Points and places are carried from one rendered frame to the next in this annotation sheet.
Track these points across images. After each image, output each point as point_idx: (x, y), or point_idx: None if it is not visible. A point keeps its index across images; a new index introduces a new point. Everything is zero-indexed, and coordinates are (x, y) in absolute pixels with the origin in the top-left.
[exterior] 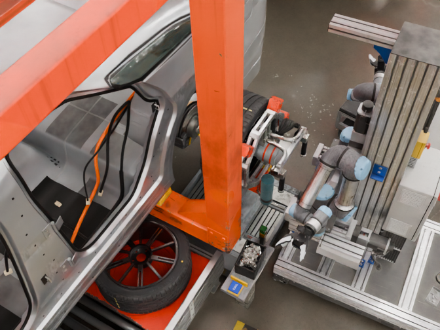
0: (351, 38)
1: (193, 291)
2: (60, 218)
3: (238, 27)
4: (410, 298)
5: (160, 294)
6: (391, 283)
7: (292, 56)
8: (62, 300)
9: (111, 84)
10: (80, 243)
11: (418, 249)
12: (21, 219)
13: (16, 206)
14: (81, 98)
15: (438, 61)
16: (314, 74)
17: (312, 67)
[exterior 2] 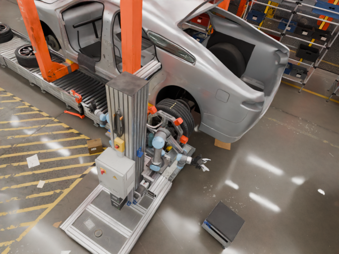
0: (308, 245)
1: None
2: (112, 44)
3: (127, 12)
4: (92, 210)
5: None
6: (103, 204)
7: (276, 200)
8: (106, 71)
9: (148, 33)
10: None
11: (119, 225)
12: (106, 29)
13: (107, 24)
14: None
15: (111, 82)
16: (263, 210)
17: (270, 210)
